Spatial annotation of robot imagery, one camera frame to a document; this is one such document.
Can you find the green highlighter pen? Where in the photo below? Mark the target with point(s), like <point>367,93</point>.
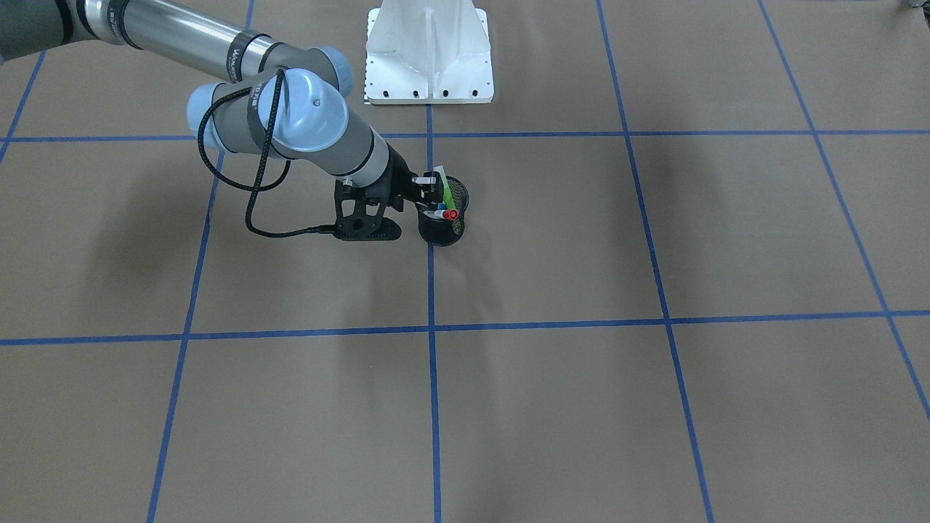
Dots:
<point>451,198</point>

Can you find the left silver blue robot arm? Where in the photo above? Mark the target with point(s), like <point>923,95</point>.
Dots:
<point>271,99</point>

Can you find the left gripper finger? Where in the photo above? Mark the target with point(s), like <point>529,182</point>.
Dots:
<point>440,190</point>

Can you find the red capped marker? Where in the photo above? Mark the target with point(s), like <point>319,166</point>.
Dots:
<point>453,215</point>

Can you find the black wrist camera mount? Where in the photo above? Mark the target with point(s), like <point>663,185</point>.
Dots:
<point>360,212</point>

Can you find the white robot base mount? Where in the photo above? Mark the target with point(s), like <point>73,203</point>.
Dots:
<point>428,52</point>

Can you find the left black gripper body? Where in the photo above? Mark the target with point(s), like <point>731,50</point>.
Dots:
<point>400,179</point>

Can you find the black mesh pen cup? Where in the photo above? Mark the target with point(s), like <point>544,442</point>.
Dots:
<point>442,233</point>

